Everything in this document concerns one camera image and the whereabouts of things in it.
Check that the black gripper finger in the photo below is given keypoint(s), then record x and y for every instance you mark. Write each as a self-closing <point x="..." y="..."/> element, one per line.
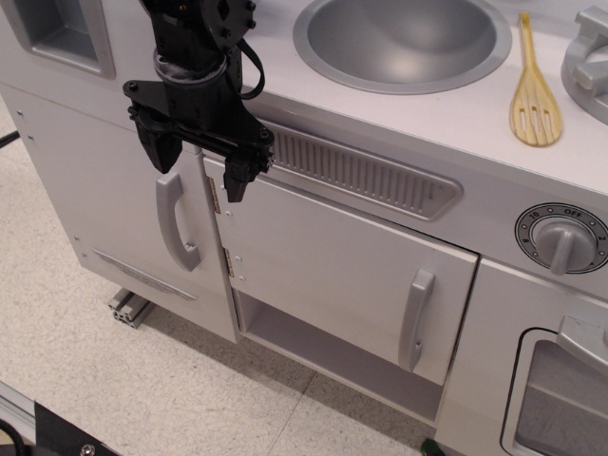
<point x="240" y="170"/>
<point x="158" y="141"/>

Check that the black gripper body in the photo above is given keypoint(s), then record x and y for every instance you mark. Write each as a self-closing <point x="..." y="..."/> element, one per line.
<point x="211" y="116"/>

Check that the white cabinet door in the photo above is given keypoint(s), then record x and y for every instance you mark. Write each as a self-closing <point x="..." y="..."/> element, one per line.
<point x="344" y="273"/>

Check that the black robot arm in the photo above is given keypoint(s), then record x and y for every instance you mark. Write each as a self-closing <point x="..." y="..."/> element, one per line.
<point x="199" y="41"/>

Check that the white fridge door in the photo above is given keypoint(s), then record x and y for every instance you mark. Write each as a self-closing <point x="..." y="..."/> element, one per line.
<point x="102" y="187"/>

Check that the grey ice dispenser recess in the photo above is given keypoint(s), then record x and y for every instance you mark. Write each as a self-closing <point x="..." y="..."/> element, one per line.
<point x="72" y="33"/>

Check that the grey round sink bowl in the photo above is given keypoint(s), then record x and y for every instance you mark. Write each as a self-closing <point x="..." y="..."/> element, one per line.
<point x="402" y="47"/>

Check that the white toy kitchen body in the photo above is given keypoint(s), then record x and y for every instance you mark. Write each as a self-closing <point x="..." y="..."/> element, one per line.
<point x="285" y="387"/>

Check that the yellow slotted wooden spoon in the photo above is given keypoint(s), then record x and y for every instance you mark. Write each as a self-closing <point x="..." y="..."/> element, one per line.
<point x="534" y="115"/>

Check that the grey timer knob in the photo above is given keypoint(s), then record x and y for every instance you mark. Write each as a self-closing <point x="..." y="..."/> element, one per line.
<point x="563" y="238"/>

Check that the green object on floor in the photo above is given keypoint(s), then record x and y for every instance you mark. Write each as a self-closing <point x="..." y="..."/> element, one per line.
<point x="430" y="448"/>

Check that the white oven door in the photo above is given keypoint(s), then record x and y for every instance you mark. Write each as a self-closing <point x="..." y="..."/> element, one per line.
<point x="556" y="404"/>

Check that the grey fridge door handle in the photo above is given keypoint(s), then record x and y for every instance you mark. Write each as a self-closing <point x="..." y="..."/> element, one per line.
<point x="168" y="193"/>

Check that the aluminium extrusion rail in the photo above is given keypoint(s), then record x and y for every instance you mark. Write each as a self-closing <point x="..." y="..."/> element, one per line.
<point x="129" y="308"/>

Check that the grey cabinet door handle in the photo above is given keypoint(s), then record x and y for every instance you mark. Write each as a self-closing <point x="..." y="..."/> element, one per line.
<point x="410" y="344"/>

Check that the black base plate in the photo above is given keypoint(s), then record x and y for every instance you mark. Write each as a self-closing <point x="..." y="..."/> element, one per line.
<point x="32" y="429"/>

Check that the grey oven door handle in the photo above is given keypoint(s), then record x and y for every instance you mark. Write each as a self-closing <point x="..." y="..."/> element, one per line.
<point x="586" y="342"/>

